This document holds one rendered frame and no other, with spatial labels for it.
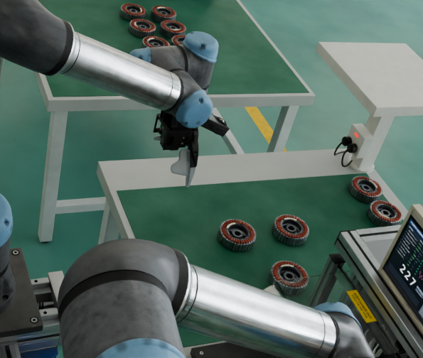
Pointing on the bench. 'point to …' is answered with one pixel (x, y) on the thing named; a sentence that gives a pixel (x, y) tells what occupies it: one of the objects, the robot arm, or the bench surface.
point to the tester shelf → (360, 270)
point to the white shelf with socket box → (382, 91)
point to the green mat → (211, 260)
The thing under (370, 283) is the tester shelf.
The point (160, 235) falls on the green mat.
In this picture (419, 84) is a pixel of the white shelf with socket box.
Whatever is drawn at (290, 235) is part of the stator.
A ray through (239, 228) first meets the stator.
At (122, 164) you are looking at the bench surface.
